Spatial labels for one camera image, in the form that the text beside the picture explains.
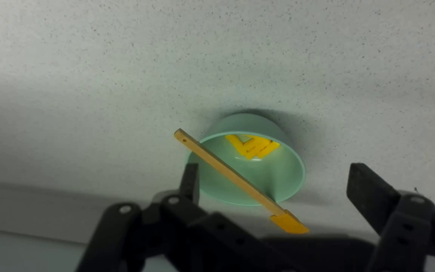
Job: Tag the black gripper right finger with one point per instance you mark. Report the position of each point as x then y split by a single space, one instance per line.
414 232

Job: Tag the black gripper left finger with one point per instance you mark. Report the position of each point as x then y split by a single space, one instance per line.
127 227

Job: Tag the wooden spoon with yellow head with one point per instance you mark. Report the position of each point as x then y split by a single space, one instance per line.
227 173

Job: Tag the light blue bowl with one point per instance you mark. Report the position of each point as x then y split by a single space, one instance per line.
283 171

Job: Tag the yellow stick food piece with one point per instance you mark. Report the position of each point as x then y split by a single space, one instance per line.
239 144
263 146

